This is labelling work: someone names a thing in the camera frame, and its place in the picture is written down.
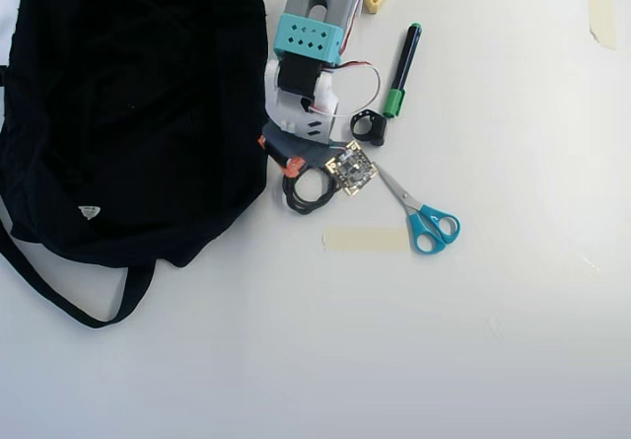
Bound long beige masking tape strip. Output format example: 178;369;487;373
321;226;411;254

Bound red white black servo wire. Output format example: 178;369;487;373
329;60;384;120

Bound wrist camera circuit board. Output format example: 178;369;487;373
323;139;381;198

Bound black marker with green cap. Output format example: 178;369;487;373
382;22;424;120

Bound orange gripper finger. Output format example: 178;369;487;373
282;156;306;180

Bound scissors with teal handles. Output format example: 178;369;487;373
371;161;462;256

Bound black plastic ring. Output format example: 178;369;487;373
349;109;388;148

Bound black fabric bag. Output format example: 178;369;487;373
0;0;272;329

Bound black cable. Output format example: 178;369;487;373
281;165;342;215

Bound blue grey gripper body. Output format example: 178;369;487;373
260;122;346;174

